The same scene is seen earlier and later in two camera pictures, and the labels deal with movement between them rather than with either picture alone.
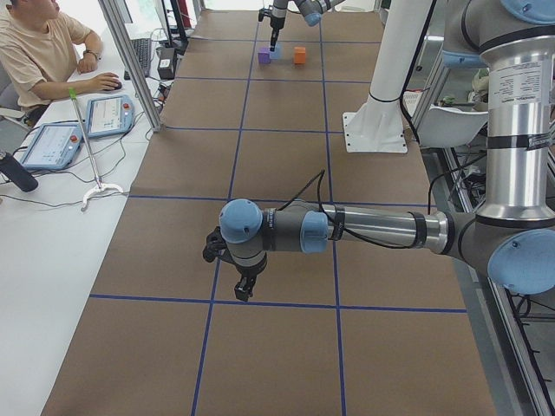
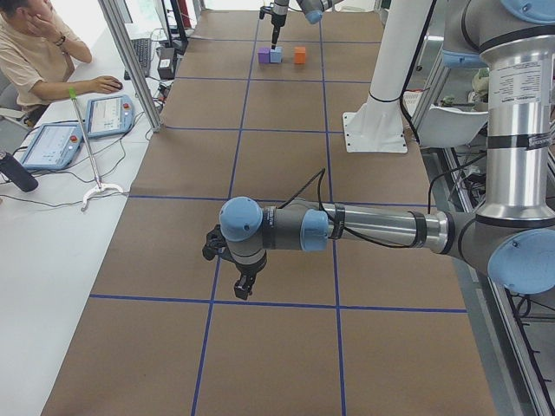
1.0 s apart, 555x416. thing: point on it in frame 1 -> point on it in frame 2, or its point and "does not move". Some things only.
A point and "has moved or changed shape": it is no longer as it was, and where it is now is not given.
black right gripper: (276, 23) does not move
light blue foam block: (277, 54) has moved or changed shape
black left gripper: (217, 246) does not move
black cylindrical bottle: (18, 172) does not move
